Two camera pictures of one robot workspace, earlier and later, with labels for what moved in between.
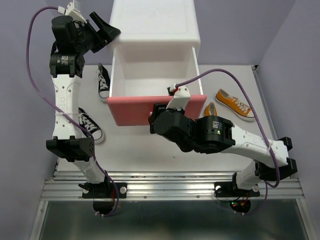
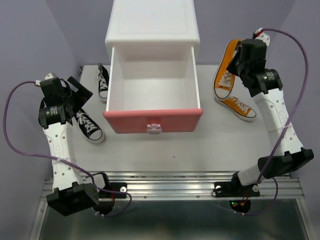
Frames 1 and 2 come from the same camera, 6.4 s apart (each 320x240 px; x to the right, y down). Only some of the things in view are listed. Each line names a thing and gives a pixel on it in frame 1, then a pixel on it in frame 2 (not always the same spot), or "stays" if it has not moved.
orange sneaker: x=234 y=105 stays
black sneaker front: x=96 y=130 stays
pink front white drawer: x=139 y=77 stays
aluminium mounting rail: x=63 y=185 stays
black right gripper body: x=159 y=109 -> x=237 y=65
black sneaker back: x=102 y=76 stays
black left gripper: x=106 y=34 -> x=83 y=95
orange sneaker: x=210 y=110 -> x=224 y=82
